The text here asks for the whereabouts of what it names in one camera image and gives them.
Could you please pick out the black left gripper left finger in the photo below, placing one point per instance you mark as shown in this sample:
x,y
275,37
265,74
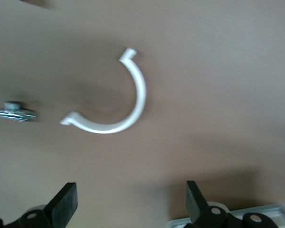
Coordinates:
x,y
61,209

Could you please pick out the white drawer cabinet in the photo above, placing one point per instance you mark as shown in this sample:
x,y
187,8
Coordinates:
x,y
282,211

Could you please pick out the small metal connector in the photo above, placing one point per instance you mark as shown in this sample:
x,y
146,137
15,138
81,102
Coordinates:
x,y
14,114

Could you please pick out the white semicircular bracket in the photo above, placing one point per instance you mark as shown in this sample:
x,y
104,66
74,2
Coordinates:
x,y
140,95

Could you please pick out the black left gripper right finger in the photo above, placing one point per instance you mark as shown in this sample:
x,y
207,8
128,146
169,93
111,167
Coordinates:
x,y
197,206

